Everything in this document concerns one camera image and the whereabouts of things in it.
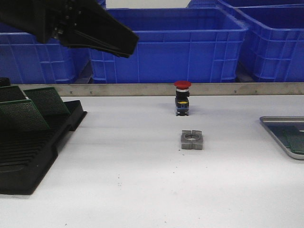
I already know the blue plastic crate centre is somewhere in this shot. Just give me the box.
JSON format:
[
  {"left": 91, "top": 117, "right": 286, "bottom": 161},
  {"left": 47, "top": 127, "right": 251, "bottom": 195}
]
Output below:
[{"left": 89, "top": 8, "right": 247, "bottom": 84}]

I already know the blue plastic crate left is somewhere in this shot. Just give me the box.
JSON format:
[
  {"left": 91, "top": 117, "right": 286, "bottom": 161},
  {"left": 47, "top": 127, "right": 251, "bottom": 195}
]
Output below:
[{"left": 0, "top": 23, "right": 89, "bottom": 84}]

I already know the silver metal tray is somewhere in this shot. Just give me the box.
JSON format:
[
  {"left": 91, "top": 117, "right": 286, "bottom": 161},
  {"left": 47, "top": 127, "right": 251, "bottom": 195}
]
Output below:
[{"left": 260, "top": 116, "right": 304, "bottom": 160}]

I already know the blue plastic crate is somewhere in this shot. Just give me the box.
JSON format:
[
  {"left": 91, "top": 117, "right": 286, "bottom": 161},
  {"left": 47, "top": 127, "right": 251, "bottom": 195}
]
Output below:
[
  {"left": 234, "top": 6, "right": 304, "bottom": 83},
  {"left": 89, "top": 8, "right": 247, "bottom": 84},
  {"left": 0, "top": 23, "right": 89, "bottom": 84}
]

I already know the blue crate far right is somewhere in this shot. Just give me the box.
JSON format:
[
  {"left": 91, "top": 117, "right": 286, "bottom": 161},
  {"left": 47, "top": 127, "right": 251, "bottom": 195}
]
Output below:
[{"left": 186, "top": 0, "right": 304, "bottom": 10}]

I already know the blue plastic crate right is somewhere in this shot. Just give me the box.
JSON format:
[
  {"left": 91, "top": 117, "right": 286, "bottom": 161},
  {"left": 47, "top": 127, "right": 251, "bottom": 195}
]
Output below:
[{"left": 234, "top": 6, "right": 304, "bottom": 83}]

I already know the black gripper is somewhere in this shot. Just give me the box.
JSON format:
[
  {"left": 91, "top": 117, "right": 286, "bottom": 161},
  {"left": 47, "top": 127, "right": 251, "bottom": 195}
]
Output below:
[{"left": 0, "top": 0, "right": 139, "bottom": 58}]

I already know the black slotted board rack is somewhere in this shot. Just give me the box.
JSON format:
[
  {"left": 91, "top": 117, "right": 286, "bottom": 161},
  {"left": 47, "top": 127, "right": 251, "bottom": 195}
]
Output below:
[{"left": 0, "top": 77, "right": 88, "bottom": 196}]

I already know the blue crate far left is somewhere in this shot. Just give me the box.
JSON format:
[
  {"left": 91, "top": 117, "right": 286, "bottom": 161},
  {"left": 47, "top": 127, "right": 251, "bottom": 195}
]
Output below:
[{"left": 96, "top": 0, "right": 106, "bottom": 9}]

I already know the red emergency stop button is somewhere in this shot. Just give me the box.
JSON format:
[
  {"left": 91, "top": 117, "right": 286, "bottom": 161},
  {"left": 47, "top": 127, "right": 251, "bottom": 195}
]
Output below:
[{"left": 174, "top": 81, "right": 191, "bottom": 116}]

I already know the grey square clamp block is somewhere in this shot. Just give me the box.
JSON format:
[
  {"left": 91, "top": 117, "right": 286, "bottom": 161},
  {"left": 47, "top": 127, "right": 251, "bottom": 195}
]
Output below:
[{"left": 180, "top": 130, "right": 203, "bottom": 150}]

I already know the green perforated circuit board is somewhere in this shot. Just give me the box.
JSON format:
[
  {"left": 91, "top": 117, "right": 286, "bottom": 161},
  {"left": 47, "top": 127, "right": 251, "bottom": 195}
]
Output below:
[
  {"left": 269, "top": 126, "right": 300, "bottom": 148},
  {"left": 24, "top": 87, "right": 70, "bottom": 116},
  {"left": 285, "top": 131, "right": 304, "bottom": 155},
  {"left": 0, "top": 85, "right": 26, "bottom": 102},
  {"left": 0, "top": 99, "right": 50, "bottom": 132}
]

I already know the steel table edge rail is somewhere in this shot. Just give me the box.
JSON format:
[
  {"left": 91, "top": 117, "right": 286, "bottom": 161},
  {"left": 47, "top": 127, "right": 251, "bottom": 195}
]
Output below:
[{"left": 18, "top": 82, "right": 304, "bottom": 97}]

